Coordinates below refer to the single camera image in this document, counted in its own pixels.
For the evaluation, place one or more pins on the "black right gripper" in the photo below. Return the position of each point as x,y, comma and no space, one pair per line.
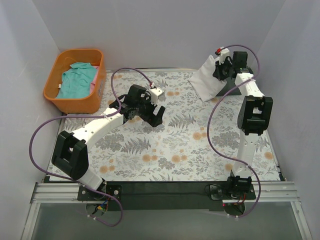
221,70

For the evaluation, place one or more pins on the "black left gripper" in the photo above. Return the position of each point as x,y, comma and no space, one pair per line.
151,110

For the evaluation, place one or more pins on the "white t shirt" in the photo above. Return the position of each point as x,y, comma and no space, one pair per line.
204,83

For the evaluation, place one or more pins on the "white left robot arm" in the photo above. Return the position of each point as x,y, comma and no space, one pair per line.
70,153

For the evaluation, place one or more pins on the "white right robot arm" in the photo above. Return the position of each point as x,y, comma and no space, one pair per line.
253,119

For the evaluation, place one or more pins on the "folded dark green t shirt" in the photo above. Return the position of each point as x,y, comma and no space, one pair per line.
232,87

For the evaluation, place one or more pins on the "pink t shirt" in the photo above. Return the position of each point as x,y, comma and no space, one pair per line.
93,82

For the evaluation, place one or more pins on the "teal t shirt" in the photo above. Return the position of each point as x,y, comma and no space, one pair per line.
76,81

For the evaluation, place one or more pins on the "orange plastic basket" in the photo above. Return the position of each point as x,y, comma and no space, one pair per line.
87,105

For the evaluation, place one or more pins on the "floral patterned table mat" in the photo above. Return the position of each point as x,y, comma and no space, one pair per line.
197,141

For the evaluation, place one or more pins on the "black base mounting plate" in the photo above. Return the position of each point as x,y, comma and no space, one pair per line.
174,195

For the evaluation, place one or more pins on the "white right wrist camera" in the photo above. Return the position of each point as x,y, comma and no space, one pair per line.
222,53

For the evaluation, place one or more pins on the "aluminium frame rail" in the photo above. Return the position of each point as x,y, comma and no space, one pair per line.
271,191

